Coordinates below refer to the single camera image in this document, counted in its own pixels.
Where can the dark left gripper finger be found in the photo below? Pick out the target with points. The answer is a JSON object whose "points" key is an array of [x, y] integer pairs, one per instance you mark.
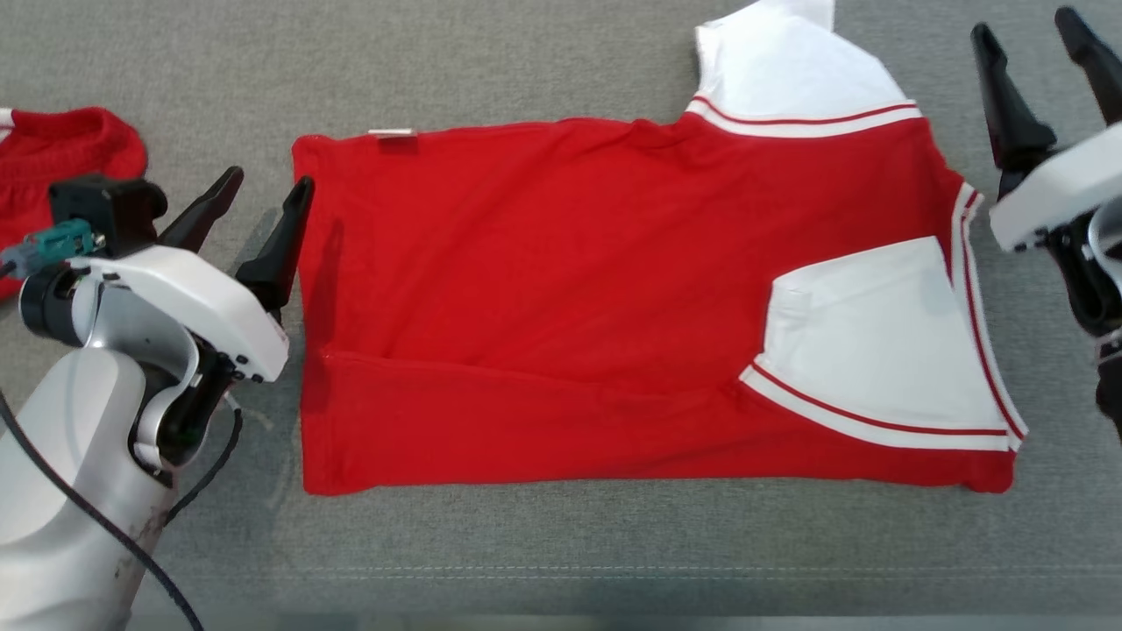
{"points": [[276, 254], [197, 219]]}

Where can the red white-striped shorts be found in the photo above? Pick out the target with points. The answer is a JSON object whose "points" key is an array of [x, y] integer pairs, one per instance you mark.
{"points": [[70, 145]]}

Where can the red white-sleeved t-shirt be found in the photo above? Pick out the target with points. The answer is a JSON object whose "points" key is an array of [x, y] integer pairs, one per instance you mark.
{"points": [[570, 289]]}

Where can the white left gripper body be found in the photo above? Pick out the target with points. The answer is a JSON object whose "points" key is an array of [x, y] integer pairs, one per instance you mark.
{"points": [[202, 298]]}

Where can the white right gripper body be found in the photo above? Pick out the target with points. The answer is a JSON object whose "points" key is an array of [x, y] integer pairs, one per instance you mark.
{"points": [[1052, 193]]}

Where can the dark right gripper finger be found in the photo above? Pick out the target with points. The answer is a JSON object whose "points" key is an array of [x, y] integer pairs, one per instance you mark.
{"points": [[1008, 114], [1096, 61]]}

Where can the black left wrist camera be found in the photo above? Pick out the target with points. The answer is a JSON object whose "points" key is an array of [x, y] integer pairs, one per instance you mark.
{"points": [[105, 210]]}

